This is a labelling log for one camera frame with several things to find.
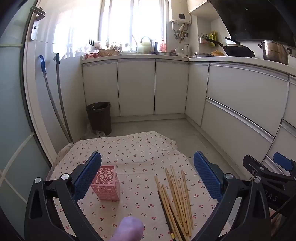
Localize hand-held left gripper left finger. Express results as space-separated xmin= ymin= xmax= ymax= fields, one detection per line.
xmin=24 ymin=152 xmax=102 ymax=241

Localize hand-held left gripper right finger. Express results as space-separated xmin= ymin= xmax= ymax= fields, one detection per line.
xmin=192 ymin=151 xmax=272 ymax=241

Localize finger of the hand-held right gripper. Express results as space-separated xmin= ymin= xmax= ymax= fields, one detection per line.
xmin=273 ymin=152 xmax=296 ymax=179
xmin=243 ymin=155 xmax=278 ymax=180

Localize pink perforated utensil holder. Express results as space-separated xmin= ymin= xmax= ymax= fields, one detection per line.
xmin=91 ymin=165 xmax=121 ymax=201

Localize bunch of wooden chopsticks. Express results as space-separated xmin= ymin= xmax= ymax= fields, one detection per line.
xmin=154 ymin=165 xmax=193 ymax=241

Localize person's left hand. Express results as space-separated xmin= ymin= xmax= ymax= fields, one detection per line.
xmin=113 ymin=217 xmax=144 ymax=241

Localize white drawer front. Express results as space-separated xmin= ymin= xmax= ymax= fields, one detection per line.
xmin=266 ymin=119 xmax=296 ymax=167
xmin=205 ymin=63 xmax=290 ymax=139
xmin=200 ymin=97 xmax=281 ymax=183
xmin=283 ymin=75 xmax=296 ymax=126

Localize clear plastic bag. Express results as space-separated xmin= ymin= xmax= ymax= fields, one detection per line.
xmin=82 ymin=124 xmax=105 ymax=139

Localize cherry print tablecloth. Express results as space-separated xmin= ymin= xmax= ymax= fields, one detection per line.
xmin=47 ymin=131 xmax=234 ymax=241

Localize brown trash bin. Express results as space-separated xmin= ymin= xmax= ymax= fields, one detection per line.
xmin=85 ymin=102 xmax=112 ymax=136

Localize narrow white cabinet door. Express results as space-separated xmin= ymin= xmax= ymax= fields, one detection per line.
xmin=184 ymin=62 xmax=210 ymax=127

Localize steel stockpot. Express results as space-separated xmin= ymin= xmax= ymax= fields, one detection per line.
xmin=258 ymin=40 xmax=293 ymax=65

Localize black wok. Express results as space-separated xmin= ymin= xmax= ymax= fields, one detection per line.
xmin=206 ymin=37 xmax=256 ymax=58

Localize frosted glass door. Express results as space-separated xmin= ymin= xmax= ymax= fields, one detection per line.
xmin=0 ymin=0 xmax=77 ymax=241

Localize wicker basket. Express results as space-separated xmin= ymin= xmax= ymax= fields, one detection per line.
xmin=98 ymin=49 xmax=121 ymax=57

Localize cluster of small bottles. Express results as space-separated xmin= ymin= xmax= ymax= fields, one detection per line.
xmin=105 ymin=38 xmax=123 ymax=51

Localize chrome faucet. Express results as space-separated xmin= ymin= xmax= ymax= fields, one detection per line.
xmin=140 ymin=36 xmax=153 ymax=54

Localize black range hood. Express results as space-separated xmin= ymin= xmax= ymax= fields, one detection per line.
xmin=208 ymin=0 xmax=296 ymax=44

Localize pale plastic jug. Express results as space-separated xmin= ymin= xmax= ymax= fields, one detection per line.
xmin=137 ymin=38 xmax=152 ymax=53

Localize water heater pipes and valves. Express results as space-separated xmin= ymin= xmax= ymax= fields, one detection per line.
xmin=171 ymin=22 xmax=189 ymax=43

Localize bright kitchen window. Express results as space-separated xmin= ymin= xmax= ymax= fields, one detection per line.
xmin=98 ymin=0 xmax=170 ymax=50

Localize white water heater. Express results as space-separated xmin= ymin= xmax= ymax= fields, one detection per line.
xmin=168 ymin=0 xmax=193 ymax=24

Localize dark-handled mop pole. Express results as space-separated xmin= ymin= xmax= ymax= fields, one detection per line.
xmin=53 ymin=53 xmax=74 ymax=143

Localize blue-handled mop pole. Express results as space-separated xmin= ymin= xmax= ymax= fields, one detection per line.
xmin=38 ymin=55 xmax=73 ymax=144

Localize wall rack with yellow sponges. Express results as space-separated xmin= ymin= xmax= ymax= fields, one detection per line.
xmin=199 ymin=31 xmax=219 ymax=48

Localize metal door handle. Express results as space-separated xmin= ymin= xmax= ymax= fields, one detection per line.
xmin=30 ymin=6 xmax=46 ymax=41

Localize white wall cabinet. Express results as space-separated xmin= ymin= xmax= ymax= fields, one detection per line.
xmin=186 ymin=0 xmax=208 ymax=15

